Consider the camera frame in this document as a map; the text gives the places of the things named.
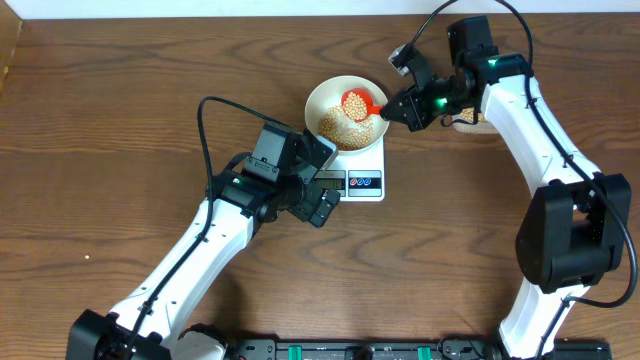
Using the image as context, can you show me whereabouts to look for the red measuring scoop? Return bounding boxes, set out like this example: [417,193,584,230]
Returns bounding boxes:
[341,88,382,123]

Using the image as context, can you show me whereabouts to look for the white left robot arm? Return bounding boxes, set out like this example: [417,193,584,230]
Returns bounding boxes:
[66,170,340,359]

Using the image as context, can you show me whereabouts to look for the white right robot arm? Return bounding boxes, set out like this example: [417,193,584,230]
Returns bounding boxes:
[381,16,636,359]

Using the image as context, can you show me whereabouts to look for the white digital kitchen scale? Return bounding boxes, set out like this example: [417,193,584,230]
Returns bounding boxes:
[314,138,385,202]

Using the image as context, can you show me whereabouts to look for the soybeans in bowl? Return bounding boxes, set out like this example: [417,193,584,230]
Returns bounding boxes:
[318,106,373,151]

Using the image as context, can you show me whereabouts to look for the beige bowl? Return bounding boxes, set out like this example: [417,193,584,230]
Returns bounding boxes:
[305,75,389,149]

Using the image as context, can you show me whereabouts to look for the soybeans in container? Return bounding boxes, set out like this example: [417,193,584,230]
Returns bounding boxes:
[459,108,487,123]

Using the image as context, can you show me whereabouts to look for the clear plastic container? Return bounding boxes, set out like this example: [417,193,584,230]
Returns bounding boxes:
[452,113,498,135]

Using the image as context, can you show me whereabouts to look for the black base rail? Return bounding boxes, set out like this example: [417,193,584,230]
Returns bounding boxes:
[169,324,614,360]

